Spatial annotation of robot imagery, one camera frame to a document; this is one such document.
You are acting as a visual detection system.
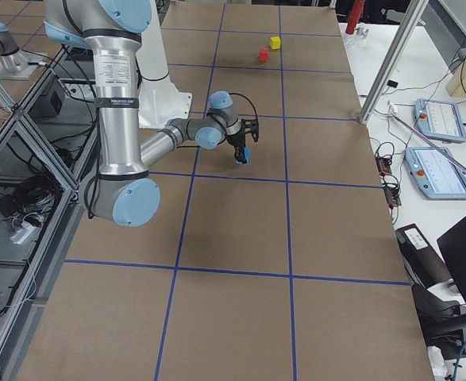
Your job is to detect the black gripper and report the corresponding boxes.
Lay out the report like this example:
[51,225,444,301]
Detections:
[227,132,246,162]

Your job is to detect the blue wooden block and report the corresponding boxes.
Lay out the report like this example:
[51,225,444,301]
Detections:
[236,148,250,165]

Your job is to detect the red wooden block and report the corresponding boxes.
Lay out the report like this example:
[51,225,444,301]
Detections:
[258,48,269,63]

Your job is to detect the yellow wooden block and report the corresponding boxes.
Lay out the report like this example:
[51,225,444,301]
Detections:
[269,36,281,51]

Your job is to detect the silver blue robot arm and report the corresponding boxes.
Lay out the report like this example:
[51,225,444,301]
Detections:
[44,1,259,227]

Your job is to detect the red cylinder bottle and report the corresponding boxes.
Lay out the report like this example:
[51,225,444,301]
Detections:
[345,0,365,35]

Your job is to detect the lower teach pendant tablet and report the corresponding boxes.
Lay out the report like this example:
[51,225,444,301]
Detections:
[405,147,466,200]

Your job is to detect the teach pendant tablet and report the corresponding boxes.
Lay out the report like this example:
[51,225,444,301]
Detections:
[414,98,466,144]
[405,147,466,200]

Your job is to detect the upper teach pendant tablet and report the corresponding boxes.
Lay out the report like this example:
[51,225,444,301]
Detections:
[414,98,466,144]

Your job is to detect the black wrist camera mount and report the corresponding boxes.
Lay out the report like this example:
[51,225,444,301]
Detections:
[241,118,260,143]

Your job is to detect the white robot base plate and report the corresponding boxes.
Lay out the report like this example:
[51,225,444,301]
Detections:
[138,91,192,129]

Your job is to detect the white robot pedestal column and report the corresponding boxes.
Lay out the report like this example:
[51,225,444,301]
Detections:
[136,0,178,99]

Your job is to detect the grey aluminium frame post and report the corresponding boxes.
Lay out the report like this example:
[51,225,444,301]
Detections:
[357,0,429,125]

